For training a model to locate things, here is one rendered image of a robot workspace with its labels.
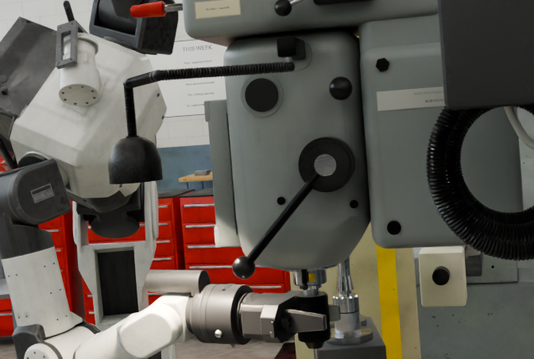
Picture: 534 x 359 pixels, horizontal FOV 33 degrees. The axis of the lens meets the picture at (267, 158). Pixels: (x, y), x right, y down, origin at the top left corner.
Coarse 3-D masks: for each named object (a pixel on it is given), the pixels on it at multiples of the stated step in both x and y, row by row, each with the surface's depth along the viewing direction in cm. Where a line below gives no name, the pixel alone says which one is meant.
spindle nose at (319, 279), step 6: (324, 270) 126; (294, 276) 126; (300, 276) 125; (318, 276) 125; (324, 276) 126; (294, 282) 126; (300, 282) 125; (312, 282) 125; (318, 282) 125; (324, 282) 126
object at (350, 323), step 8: (336, 304) 160; (344, 304) 159; (352, 304) 160; (344, 312) 160; (352, 312) 160; (344, 320) 160; (352, 320) 160; (336, 328) 161; (344, 328) 160; (352, 328) 160; (360, 328) 161
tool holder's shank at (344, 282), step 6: (348, 258) 161; (342, 264) 160; (348, 264) 161; (342, 270) 160; (348, 270) 160; (342, 276) 160; (348, 276) 160; (342, 282) 160; (348, 282) 160; (336, 288) 161; (342, 288) 160; (348, 288) 160; (342, 294) 161; (348, 294) 161
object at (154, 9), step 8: (136, 8) 138; (144, 8) 138; (152, 8) 138; (160, 8) 138; (168, 8) 138; (176, 8) 138; (136, 16) 139; (144, 16) 139; (152, 16) 139; (160, 16) 139
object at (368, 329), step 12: (372, 324) 171; (336, 336) 159; (348, 336) 159; (360, 336) 158; (372, 336) 160; (324, 348) 157; (336, 348) 156; (348, 348) 156; (360, 348) 156; (372, 348) 156; (384, 348) 156
